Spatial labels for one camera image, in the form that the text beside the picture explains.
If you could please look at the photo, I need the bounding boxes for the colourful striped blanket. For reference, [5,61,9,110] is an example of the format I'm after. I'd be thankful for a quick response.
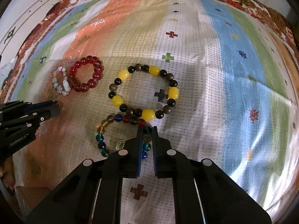
[4,0,298,222]

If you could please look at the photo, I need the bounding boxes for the multicolour glass bead bracelet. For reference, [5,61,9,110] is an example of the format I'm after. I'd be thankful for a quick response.
[95,113,153,159]

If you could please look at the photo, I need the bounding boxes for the dark red bead bracelet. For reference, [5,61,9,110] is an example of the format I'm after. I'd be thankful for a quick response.
[67,55,104,93]

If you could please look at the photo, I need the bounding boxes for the person's left hand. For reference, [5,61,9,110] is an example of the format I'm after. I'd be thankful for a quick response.
[1,156,16,190]

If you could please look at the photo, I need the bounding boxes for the light blue crumpled cloth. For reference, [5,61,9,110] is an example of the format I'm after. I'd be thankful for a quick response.
[1,56,18,90]

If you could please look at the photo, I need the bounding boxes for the white wooden headboard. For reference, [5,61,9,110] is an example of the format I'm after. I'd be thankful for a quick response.
[1,0,60,66]

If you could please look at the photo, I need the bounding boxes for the silver metal ring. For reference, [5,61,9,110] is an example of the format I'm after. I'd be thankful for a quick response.
[115,139,127,151]

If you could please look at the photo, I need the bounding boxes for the yellow and black bead bracelet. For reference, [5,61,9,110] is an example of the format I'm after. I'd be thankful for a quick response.
[108,63,180,122]

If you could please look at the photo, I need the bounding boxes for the pastel stone charm bracelet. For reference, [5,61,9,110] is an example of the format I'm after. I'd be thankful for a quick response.
[52,66,71,97]

